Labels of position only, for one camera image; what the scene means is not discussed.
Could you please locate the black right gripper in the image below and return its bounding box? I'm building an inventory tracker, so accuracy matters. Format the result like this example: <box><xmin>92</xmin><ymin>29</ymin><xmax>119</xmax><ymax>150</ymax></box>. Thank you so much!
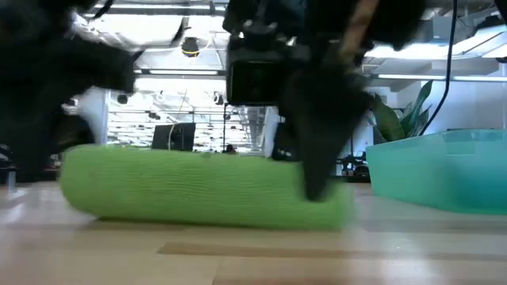
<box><xmin>221</xmin><ymin>0</ymin><xmax>428</xmax><ymax>203</ymax></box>

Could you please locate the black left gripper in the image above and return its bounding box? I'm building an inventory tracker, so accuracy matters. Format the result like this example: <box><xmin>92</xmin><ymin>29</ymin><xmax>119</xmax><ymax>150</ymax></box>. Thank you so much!
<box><xmin>0</xmin><ymin>0</ymin><xmax>139</xmax><ymax>184</ymax></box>

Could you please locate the green microfiber towel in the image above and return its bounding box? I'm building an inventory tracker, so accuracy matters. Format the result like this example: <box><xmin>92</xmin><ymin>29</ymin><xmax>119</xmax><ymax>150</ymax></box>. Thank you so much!
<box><xmin>59</xmin><ymin>144</ymin><xmax>354</xmax><ymax>231</ymax></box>

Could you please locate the teal translucent plastic basket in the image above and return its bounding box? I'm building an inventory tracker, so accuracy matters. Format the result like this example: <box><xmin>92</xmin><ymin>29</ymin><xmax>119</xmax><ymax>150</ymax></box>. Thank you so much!
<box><xmin>365</xmin><ymin>128</ymin><xmax>507</xmax><ymax>218</ymax></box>

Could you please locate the white pillar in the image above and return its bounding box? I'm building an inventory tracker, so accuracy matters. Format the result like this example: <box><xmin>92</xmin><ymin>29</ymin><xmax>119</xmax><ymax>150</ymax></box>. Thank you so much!
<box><xmin>77</xmin><ymin>89</ymin><xmax>110</xmax><ymax>146</ymax></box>

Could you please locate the green snake plant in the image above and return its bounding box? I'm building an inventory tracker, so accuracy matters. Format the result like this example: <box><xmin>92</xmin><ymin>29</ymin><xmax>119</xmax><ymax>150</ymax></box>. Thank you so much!
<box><xmin>372</xmin><ymin>81</ymin><xmax>433</xmax><ymax>143</ymax></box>

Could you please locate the black background monitor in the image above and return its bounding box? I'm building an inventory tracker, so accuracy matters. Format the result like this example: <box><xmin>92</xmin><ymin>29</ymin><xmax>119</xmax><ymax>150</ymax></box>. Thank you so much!
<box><xmin>151</xmin><ymin>122</ymin><xmax>197</xmax><ymax>152</ymax></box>

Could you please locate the overhead light bar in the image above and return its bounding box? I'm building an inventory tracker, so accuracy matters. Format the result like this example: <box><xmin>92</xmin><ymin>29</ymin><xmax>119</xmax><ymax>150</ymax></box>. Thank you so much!
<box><xmin>134</xmin><ymin>68</ymin><xmax>507</xmax><ymax>82</ymax></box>

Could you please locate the black background stand frame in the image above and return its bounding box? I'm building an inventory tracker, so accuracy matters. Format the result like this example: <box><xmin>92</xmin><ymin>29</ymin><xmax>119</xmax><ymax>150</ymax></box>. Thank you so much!
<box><xmin>223</xmin><ymin>103</ymin><xmax>229</xmax><ymax>154</ymax></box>

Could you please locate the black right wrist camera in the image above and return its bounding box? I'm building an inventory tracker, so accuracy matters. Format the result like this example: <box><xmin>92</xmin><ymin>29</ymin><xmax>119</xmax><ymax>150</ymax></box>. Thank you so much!
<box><xmin>225</xmin><ymin>39</ymin><xmax>287</xmax><ymax>107</ymax></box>

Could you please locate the yellow hanging cable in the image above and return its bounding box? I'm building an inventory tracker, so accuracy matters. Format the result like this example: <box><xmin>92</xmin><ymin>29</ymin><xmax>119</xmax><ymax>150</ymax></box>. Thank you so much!
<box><xmin>168</xmin><ymin>89</ymin><xmax>189</xmax><ymax>151</ymax></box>

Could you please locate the black overhead camera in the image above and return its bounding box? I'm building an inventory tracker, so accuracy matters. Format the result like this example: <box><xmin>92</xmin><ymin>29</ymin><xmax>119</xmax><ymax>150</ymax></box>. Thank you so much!
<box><xmin>181</xmin><ymin>36</ymin><xmax>201</xmax><ymax>59</ymax></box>

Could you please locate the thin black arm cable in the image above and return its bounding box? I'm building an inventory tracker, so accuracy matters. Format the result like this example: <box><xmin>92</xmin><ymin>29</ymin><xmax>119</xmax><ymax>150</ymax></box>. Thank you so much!
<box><xmin>419</xmin><ymin>0</ymin><xmax>457</xmax><ymax>136</ymax></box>

